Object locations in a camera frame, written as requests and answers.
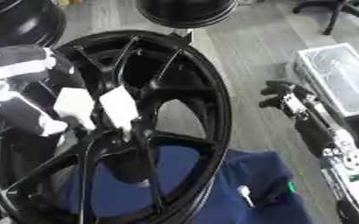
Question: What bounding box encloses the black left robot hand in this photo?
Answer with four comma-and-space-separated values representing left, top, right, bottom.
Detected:
0, 45, 88, 138

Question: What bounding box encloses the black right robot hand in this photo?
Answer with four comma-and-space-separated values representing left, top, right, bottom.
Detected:
257, 80, 342, 160

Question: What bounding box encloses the black round wheel rim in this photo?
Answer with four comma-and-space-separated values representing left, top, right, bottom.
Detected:
0, 0, 68, 49
135, 0, 241, 30

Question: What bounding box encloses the white pin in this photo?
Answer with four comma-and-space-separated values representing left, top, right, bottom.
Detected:
236, 185, 257, 209

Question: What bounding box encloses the black spoked wheel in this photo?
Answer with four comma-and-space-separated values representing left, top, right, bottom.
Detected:
0, 30, 235, 224

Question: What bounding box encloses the black office chair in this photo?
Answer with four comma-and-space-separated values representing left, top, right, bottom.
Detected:
291, 0, 359, 36

